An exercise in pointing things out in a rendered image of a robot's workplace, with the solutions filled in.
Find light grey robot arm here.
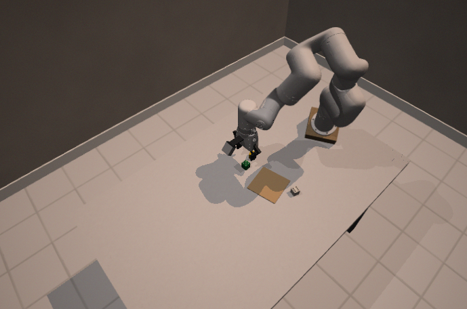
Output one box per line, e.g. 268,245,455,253
238,27,369,136

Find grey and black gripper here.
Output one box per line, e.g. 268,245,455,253
233,126,261,161

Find white die with black pips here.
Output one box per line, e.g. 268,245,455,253
290,186,300,196

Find brown flat mat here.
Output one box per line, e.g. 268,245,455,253
247,167,290,204

